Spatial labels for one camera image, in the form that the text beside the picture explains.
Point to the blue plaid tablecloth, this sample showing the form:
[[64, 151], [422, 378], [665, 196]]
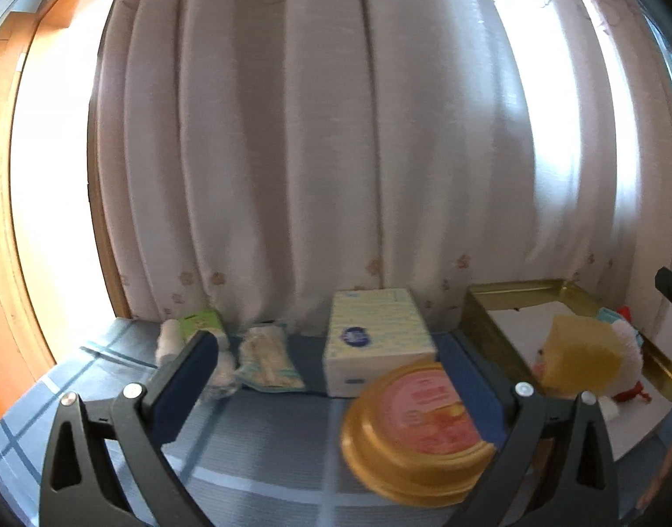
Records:
[[248, 460]]

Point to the wooden door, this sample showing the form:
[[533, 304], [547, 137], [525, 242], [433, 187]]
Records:
[[52, 293]]

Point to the white fluffy plush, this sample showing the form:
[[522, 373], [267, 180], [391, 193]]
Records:
[[609, 408]]

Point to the teal cloth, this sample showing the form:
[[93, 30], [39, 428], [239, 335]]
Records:
[[612, 317]]

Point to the dark wooden door frame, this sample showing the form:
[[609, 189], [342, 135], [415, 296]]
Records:
[[108, 264]]

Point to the yellow blue tissue box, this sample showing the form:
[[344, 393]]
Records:
[[371, 333]]

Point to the green tissue packet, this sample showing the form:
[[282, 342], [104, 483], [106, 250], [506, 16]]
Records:
[[206, 320]]

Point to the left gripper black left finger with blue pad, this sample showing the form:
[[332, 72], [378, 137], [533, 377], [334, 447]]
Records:
[[79, 485]]

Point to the white floral curtain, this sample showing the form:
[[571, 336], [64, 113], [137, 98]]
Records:
[[257, 156]]

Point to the round gold pink food container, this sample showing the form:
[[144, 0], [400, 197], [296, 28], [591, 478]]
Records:
[[409, 438]]

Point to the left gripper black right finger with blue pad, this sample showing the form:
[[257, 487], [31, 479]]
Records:
[[577, 484]]

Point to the yellow sponge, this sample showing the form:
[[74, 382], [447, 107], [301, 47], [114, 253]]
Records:
[[580, 354]]

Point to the cotton swab plastic bag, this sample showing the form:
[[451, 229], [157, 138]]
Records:
[[264, 362]]

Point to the gold metal tray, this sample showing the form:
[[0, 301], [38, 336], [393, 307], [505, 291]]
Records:
[[508, 323]]

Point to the clear bag of cotton balls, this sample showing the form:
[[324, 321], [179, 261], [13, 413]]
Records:
[[223, 382]]

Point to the red embroidered pouch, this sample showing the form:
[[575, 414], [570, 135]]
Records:
[[628, 385]]

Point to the white gauze roll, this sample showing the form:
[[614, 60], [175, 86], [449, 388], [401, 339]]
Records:
[[169, 343]]

